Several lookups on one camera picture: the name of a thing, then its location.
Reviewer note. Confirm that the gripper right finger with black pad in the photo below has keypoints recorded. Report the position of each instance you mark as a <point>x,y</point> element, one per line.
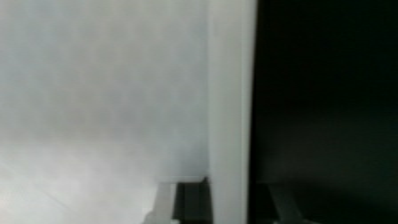
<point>286,208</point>

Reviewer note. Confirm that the white desk tabletop tray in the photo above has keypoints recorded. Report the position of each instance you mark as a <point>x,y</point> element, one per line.
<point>124,98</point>

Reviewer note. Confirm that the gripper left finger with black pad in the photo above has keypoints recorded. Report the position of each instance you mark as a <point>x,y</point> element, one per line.
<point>181,203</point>

